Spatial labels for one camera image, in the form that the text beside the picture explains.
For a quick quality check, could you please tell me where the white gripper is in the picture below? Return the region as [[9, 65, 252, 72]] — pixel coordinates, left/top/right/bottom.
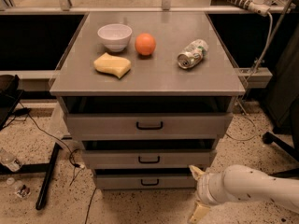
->
[[188, 165, 225, 224]]

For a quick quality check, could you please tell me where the grey bottom drawer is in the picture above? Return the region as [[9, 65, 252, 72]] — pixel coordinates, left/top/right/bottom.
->
[[94, 174, 196, 190]]

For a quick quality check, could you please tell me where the grey drawer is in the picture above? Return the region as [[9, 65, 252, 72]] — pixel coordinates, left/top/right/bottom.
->
[[82, 149, 216, 169], [64, 113, 233, 141], [94, 174, 196, 190]]

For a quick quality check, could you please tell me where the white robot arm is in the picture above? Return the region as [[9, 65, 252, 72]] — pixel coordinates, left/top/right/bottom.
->
[[189, 165, 299, 224]]

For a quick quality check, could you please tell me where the grey middle drawer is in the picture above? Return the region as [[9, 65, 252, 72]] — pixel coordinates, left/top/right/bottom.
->
[[82, 149, 216, 169]]

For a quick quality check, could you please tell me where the grey drawer cabinet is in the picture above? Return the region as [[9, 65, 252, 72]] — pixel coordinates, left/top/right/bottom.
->
[[50, 12, 244, 180]]

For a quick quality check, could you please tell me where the grey top drawer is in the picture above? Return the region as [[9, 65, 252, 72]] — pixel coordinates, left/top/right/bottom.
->
[[64, 113, 233, 141]]

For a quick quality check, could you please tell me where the black office chair base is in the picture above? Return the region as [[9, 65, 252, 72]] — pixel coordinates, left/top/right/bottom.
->
[[262, 132, 299, 179]]

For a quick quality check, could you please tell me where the crushed soda can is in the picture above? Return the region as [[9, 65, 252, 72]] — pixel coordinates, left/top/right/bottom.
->
[[177, 39, 208, 69]]

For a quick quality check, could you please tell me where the yellow sponge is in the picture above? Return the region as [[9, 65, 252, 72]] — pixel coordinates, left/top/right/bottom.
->
[[93, 53, 132, 79]]

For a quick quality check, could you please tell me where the orange fruit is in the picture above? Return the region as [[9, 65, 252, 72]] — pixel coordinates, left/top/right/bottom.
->
[[135, 33, 156, 56]]

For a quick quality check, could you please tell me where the black stand leg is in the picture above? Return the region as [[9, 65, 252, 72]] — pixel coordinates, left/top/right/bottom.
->
[[0, 144, 62, 210]]

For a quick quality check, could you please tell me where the small floor litter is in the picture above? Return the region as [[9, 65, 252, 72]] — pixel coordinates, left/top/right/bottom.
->
[[7, 177, 31, 199]]

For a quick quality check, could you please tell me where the white bowl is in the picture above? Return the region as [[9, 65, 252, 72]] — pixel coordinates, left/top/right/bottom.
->
[[97, 23, 133, 52]]

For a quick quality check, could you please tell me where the plastic water bottle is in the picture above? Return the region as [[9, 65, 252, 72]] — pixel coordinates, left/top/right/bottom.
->
[[0, 148, 21, 172]]

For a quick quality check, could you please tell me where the white power strip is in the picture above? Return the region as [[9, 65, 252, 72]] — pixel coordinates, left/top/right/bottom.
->
[[226, 0, 270, 17]]

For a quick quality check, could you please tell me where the black floor cable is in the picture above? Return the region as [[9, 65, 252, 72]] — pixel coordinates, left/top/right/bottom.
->
[[8, 101, 97, 224]]

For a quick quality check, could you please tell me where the white cable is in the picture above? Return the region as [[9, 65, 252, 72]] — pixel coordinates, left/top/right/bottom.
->
[[224, 12, 275, 142]]

